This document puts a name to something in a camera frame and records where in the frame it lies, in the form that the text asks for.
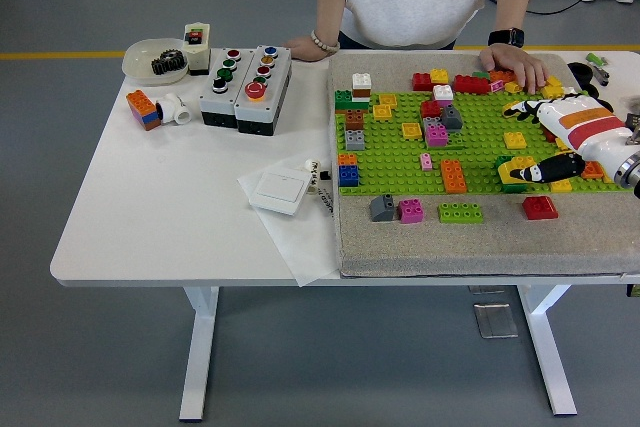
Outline person's right hand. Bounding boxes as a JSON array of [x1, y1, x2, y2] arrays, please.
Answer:
[[283, 35, 328, 63]]

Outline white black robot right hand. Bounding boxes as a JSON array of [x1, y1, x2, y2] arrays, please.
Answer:
[[502, 93, 635, 184]]

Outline person's left hand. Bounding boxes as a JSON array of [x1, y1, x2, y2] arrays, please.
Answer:
[[478, 44, 550, 95]]

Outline large yellow slope brick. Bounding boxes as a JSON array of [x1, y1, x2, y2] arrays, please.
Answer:
[[495, 155, 539, 186]]

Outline red slope brick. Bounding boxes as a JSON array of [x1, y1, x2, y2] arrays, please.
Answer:
[[522, 195, 560, 221]]

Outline green studded baseplate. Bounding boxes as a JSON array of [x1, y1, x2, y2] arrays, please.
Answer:
[[333, 91, 634, 197]]

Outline red long brick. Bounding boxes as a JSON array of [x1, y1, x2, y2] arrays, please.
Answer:
[[453, 74, 492, 95]]

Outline dark green flat brick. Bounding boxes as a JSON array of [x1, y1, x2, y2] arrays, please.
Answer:
[[333, 89, 371, 113]]

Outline white brown brick stack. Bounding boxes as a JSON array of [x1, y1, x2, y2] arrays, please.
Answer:
[[351, 72, 374, 102]]

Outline dark grey slope brick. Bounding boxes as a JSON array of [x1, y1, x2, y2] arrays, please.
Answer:
[[369, 194, 396, 223], [442, 105, 465, 132]]

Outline dark green thick brick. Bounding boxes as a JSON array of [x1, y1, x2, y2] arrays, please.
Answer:
[[494, 155, 529, 195]]

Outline green flat plate brick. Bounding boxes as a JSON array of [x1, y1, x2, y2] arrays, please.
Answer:
[[427, 136, 467, 151]]

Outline magenta square brick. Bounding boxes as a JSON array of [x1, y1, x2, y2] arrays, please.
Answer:
[[424, 125, 450, 149], [397, 198, 425, 225]]

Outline blue square brick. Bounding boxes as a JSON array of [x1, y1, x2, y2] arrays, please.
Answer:
[[338, 164, 361, 188]]

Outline orange blue purple brick stack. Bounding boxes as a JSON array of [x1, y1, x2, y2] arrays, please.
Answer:
[[125, 89, 163, 132]]

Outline black wristwatch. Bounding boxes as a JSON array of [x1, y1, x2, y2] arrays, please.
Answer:
[[487, 27, 526, 49]]

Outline emergency stop control box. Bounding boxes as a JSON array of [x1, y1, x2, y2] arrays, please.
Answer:
[[233, 44, 293, 137]]

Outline white labelled cylinder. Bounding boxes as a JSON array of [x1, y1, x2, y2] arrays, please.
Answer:
[[303, 158, 322, 197]]

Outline black gears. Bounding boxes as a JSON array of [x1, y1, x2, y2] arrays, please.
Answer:
[[151, 49, 190, 77]]

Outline white pipe tee fitting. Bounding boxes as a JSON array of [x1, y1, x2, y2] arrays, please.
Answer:
[[154, 92, 193, 126]]

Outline lime green long plate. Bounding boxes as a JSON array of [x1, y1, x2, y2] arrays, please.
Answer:
[[438, 202, 485, 224]]

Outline white printed label strip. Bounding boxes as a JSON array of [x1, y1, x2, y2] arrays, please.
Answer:
[[313, 186, 335, 219]]

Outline grey-brown mat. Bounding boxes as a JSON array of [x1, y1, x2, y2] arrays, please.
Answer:
[[325, 52, 640, 279]]

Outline white bowl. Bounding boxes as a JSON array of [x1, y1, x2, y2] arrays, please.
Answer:
[[121, 37, 190, 87]]

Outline white paper sheet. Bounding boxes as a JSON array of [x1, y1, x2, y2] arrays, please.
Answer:
[[236, 156, 346, 288]]

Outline metal floor plate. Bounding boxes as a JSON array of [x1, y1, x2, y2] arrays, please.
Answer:
[[472, 301, 520, 340]]

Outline white table leg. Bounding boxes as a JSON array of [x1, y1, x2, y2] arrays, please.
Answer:
[[517, 284, 579, 417], [178, 286, 220, 422]]

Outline beaded bracelet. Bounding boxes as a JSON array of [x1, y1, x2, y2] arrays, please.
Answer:
[[309, 29, 342, 54]]

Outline cream switch box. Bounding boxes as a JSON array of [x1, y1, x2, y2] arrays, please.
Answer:
[[182, 22, 212, 77]]

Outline white wall switch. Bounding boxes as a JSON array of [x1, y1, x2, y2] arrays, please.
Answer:
[[248, 169, 309, 217]]

